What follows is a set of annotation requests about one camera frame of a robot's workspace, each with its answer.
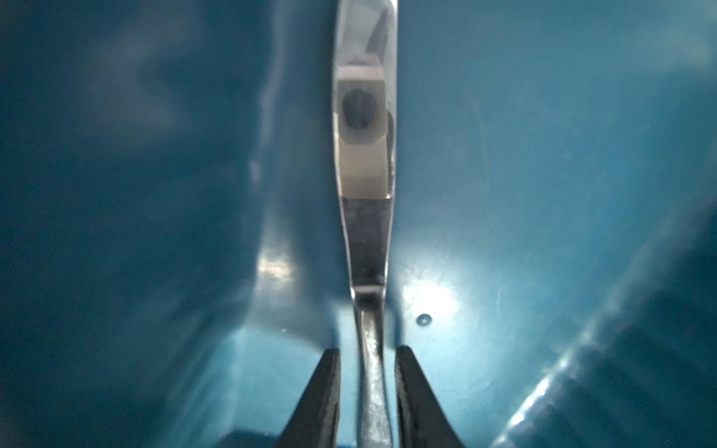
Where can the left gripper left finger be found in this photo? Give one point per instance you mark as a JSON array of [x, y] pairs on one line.
[[315, 420]]

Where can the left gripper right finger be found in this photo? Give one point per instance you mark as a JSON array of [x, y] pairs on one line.
[[421, 420]]

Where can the teal plastic tray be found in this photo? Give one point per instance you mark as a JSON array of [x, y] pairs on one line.
[[172, 256]]

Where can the silver knife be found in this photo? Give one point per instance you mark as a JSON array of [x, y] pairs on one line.
[[364, 102]]

